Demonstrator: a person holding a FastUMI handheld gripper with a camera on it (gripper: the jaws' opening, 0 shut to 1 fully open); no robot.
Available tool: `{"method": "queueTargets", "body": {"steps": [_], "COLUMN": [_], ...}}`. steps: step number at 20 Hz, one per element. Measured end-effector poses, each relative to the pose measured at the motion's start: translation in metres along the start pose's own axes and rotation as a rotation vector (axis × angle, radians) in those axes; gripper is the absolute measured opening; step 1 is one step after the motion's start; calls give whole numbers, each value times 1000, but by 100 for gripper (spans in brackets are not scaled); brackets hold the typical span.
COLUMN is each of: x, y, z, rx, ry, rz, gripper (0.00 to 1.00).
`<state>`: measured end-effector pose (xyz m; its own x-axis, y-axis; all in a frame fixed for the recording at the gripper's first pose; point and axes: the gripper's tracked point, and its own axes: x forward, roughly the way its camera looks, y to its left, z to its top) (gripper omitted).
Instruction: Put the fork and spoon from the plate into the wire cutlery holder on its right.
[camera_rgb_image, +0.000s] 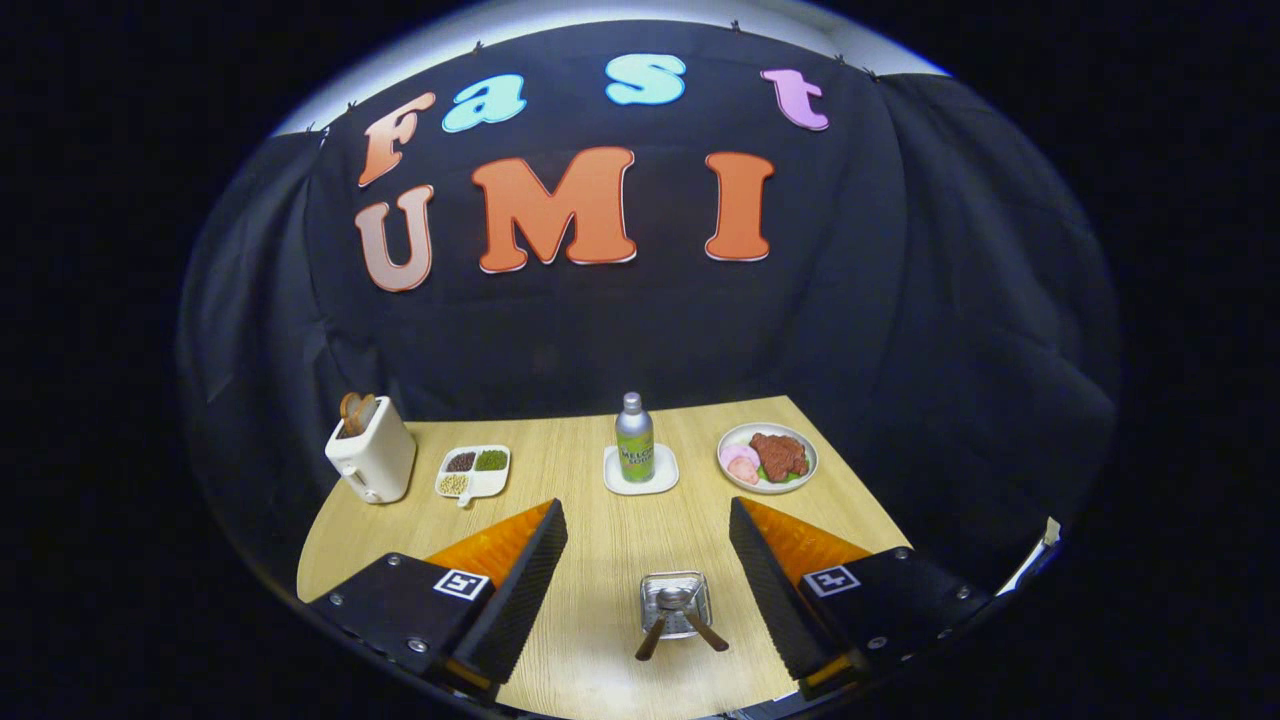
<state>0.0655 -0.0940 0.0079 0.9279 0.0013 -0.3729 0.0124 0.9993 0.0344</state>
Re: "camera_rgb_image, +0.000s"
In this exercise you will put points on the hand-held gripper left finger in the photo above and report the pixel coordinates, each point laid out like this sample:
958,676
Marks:
520,595

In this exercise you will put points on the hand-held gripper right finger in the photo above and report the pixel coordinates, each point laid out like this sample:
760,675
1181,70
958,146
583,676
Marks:
775,595

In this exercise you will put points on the white divided tray of beans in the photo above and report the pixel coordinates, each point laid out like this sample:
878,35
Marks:
490,485

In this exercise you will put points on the white plate of food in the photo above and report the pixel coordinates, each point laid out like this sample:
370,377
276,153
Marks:
805,475

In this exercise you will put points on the pink ham slices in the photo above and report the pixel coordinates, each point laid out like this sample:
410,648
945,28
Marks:
740,462

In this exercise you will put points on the brown meat piece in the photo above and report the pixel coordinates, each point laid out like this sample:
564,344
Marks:
780,455

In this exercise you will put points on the white square coaster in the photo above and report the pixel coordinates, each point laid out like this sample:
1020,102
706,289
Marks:
667,480

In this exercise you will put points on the green soda bottle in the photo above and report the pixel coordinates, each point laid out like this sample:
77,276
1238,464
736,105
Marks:
635,450

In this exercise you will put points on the cream white toaster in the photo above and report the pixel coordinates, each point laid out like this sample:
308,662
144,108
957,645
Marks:
380,460

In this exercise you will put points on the brown bread slice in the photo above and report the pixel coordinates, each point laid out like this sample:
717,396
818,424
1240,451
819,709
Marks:
366,412
348,408

